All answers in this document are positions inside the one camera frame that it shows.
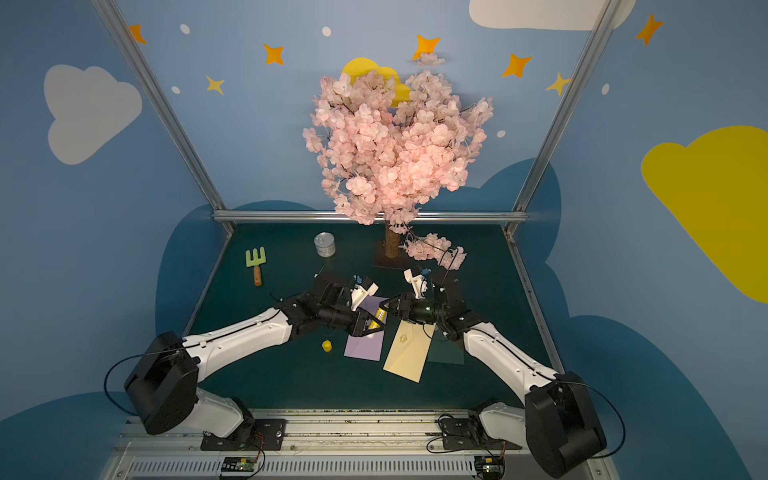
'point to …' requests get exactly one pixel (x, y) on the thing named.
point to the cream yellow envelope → (410, 349)
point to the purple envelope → (367, 346)
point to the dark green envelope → (445, 350)
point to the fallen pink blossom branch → (434, 247)
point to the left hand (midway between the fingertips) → (383, 322)
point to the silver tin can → (325, 244)
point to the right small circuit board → (490, 466)
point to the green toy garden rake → (256, 262)
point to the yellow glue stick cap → (326, 346)
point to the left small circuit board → (238, 464)
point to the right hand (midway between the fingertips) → (388, 304)
